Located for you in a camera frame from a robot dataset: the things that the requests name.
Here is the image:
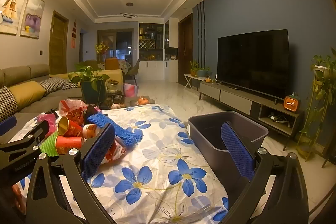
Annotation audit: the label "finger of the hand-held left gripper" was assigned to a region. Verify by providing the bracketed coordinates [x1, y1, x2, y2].
[0, 115, 17, 135]
[0, 120, 51, 159]

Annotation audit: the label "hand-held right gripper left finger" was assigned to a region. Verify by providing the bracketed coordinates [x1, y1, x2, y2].
[25, 123, 117, 224]

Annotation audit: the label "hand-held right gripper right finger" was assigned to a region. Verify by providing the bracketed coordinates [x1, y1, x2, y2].
[221, 122, 310, 224]

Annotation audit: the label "pink plastic bag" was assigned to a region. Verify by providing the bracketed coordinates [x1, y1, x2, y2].
[37, 113, 57, 135]

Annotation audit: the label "white red wrapper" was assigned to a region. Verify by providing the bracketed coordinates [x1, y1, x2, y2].
[102, 139, 127, 165]

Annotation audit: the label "green foam net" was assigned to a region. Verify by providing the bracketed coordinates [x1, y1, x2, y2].
[39, 132, 59, 157]

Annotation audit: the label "white orange paper cup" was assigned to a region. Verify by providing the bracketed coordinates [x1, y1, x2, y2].
[83, 124, 104, 139]

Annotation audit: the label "gold rim red paper cup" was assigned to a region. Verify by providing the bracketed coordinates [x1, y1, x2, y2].
[58, 116, 84, 138]

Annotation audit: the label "grey plastic bin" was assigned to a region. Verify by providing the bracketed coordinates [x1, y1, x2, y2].
[188, 111, 269, 203]

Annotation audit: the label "white red plastic bag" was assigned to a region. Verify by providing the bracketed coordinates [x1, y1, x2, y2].
[58, 99, 88, 119]

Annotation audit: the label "black plastic bag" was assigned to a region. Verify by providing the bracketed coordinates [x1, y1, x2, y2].
[84, 105, 101, 125]

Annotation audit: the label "large houndstooth cushion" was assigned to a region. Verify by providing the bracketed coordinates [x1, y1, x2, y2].
[0, 85, 19, 122]

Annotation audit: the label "yellow cushion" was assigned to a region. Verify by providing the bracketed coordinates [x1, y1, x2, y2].
[8, 81, 46, 104]

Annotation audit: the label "grey houndstooth cushion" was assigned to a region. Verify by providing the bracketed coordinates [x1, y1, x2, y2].
[39, 77, 67, 94]

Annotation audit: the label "grey sofa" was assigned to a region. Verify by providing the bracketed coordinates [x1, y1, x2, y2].
[0, 64, 124, 146]

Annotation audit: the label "grey TV cabinet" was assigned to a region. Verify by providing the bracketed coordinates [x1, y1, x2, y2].
[199, 81, 301, 135]

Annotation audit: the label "small houndstooth cushion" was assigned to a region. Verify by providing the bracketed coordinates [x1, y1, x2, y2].
[62, 81, 82, 90]

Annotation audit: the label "blue floral tablecloth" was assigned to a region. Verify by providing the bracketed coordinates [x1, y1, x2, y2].
[8, 105, 231, 224]

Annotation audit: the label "glass coffee table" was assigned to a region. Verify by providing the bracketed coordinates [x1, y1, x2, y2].
[100, 88, 158, 110]

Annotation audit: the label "plant in dark green pot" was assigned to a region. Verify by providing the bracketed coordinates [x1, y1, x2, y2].
[69, 63, 111, 105]

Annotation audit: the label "gold plant stand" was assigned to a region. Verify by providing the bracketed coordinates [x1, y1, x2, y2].
[296, 64, 336, 161]

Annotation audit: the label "pink gift bag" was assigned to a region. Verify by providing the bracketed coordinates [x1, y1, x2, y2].
[123, 83, 139, 98]

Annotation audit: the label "white folding table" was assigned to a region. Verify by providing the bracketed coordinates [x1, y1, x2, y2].
[184, 74, 210, 89]

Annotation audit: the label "orange dining chair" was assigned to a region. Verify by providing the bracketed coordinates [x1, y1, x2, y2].
[105, 57, 120, 71]

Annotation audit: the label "light wooden door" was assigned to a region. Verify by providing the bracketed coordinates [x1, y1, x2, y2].
[49, 10, 69, 74]

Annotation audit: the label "dark dining chair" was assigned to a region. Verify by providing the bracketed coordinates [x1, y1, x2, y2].
[126, 59, 141, 85]

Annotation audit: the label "black television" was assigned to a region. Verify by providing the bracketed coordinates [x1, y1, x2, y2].
[217, 29, 289, 101]

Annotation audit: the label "white display cabinet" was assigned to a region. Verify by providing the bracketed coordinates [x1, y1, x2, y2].
[138, 17, 179, 83]

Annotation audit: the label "yellow flowers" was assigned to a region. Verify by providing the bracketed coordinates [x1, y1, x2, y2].
[95, 43, 109, 55]

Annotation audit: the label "purple painting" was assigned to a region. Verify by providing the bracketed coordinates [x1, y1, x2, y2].
[20, 0, 46, 39]

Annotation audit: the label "glass sliding door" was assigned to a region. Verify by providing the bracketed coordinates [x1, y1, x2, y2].
[97, 29, 138, 62]

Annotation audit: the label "dark wooden door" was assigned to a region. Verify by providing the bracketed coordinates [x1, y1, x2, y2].
[178, 13, 193, 86]

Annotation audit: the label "sailboat painting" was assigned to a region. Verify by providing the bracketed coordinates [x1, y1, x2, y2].
[0, 0, 28, 35]

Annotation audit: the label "power strip with cables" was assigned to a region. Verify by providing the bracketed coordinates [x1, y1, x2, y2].
[268, 113, 290, 128]

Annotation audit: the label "red wall decoration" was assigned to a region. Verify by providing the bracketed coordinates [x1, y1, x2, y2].
[71, 20, 77, 49]

